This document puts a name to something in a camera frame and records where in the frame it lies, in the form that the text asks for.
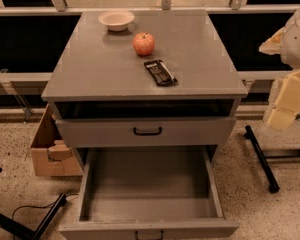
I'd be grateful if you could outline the black snack bar packet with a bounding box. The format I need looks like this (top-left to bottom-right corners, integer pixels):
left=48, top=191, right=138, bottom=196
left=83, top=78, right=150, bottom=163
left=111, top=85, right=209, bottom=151
left=144, top=60, right=178, bottom=87

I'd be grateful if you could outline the grey drawer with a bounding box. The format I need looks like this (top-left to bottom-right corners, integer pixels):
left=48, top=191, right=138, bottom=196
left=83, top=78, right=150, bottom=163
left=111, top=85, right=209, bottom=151
left=55, top=99, right=237, bottom=149
left=60, top=146, right=239, bottom=240

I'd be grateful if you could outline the cardboard box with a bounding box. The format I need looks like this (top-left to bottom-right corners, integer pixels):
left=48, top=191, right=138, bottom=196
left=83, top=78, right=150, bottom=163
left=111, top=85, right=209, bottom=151
left=30, top=105, right=82, bottom=177

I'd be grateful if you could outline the black stand left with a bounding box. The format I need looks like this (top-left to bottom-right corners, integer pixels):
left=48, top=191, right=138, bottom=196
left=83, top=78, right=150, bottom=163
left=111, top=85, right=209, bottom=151
left=0, top=147, right=68, bottom=240

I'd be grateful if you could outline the grey top drawer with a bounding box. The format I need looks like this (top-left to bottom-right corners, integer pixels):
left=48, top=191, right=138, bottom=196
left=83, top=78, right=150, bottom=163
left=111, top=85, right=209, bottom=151
left=55, top=99, right=237, bottom=149

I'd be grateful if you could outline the white paper bowl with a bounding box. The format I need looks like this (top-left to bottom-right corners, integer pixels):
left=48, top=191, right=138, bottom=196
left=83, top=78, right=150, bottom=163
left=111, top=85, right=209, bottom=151
left=98, top=10, right=135, bottom=32

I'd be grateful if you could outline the metal window railing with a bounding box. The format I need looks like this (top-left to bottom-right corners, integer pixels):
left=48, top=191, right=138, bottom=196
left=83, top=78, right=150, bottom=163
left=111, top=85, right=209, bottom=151
left=0, top=0, right=300, bottom=122

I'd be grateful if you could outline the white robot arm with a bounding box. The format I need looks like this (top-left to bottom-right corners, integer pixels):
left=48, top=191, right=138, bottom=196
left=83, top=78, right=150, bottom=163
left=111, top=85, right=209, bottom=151
left=259, top=7, right=300, bottom=131

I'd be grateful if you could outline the black stand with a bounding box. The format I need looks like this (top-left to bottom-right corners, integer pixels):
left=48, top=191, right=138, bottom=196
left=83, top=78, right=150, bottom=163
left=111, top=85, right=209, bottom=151
left=244, top=126, right=300, bottom=193
left=0, top=147, right=68, bottom=240

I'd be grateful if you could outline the grey drawer cabinet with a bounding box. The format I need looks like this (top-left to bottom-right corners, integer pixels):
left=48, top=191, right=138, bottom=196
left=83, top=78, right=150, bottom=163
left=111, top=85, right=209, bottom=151
left=42, top=10, right=247, bottom=157

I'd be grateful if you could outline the black cable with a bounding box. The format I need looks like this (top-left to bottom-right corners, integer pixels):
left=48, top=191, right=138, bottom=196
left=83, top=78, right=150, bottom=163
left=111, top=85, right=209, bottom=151
left=11, top=193, right=80, bottom=221

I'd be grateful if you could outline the black stand right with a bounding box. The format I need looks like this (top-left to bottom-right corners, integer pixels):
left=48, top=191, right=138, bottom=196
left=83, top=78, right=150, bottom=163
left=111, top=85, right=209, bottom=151
left=244, top=126, right=300, bottom=193

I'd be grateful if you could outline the red apple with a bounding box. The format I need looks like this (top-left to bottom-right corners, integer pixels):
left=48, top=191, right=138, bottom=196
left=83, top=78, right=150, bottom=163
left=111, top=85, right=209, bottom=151
left=133, top=32, right=155, bottom=56

